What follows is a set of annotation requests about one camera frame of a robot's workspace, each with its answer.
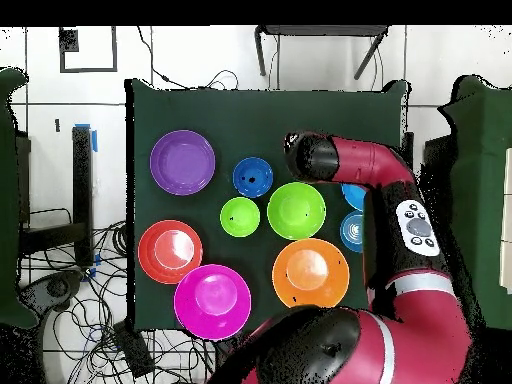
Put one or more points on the small green bowl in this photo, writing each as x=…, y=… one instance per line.
x=240, y=218

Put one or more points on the small dark blue bowl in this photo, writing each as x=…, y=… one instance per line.
x=262, y=184

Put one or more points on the purple bowl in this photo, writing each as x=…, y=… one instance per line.
x=182, y=162

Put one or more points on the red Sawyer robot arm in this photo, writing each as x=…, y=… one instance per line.
x=360, y=160

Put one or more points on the large green bowl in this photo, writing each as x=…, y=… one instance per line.
x=296, y=210

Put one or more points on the orange bowl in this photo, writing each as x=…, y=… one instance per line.
x=312, y=272

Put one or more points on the dark green tablecloth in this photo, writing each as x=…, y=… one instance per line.
x=260, y=120

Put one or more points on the red bowl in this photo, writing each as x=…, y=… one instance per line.
x=170, y=252

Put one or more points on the low ribbed blue bowl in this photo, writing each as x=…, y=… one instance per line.
x=351, y=232

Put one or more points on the pink bowl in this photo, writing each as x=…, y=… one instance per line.
x=212, y=302

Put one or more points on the large light blue bowl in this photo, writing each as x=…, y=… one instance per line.
x=356, y=196

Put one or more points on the black stand with blue tape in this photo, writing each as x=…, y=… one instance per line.
x=82, y=180

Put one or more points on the black power box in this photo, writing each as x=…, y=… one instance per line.
x=134, y=348

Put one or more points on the grey chair base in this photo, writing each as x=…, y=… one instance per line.
x=56, y=288

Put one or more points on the green cloth covered table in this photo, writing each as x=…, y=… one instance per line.
x=488, y=160
x=8, y=200

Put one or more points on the white box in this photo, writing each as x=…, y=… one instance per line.
x=507, y=220

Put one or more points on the black metal frame stool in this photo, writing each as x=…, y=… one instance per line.
x=320, y=30

